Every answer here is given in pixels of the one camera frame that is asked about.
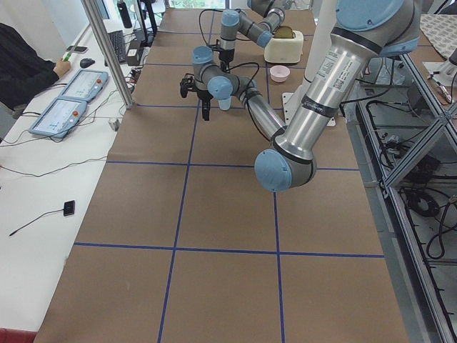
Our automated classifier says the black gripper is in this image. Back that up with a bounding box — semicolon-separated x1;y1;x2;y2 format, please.
195;84;213;121
219;47;233;72

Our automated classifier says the light blue cup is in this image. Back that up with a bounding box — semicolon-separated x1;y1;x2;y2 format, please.
218;97;231;111

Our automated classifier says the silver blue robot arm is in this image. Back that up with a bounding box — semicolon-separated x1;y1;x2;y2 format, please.
216;1;286;71
180;1;422;192

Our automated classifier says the pink bowl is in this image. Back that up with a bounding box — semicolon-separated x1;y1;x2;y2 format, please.
269;65;290;83

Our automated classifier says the cream toaster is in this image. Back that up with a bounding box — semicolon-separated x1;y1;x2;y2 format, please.
263;30;304;64

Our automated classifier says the toast slice in toaster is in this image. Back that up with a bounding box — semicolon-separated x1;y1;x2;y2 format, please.
274;26;295;39

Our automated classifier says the black keyboard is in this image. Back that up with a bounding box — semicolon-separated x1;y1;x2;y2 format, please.
108;30;126;64

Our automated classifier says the upper blue teach pendant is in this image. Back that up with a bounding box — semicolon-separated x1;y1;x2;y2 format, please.
59;69;109;103

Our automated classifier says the blue teach pendant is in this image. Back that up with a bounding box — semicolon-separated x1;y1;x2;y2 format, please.
28;98;88;139
59;69;109;103

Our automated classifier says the black computer mouse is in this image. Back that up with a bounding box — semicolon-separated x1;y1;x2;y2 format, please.
79;58;96;69

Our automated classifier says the lower blue teach pendant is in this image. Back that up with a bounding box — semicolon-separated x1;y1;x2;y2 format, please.
28;98;88;139

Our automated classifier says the small black square device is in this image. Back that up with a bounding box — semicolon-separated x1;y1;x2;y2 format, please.
63;200;76;217

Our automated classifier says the seated person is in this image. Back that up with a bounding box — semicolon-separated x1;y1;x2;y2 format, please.
1;24;71;110

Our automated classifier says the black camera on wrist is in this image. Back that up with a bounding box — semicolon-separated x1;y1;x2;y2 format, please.
179;73;196;99

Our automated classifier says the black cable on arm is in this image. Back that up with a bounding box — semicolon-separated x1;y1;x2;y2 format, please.
198;8;265;36

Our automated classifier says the aluminium frame post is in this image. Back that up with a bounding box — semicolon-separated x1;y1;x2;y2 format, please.
81;0;134;109

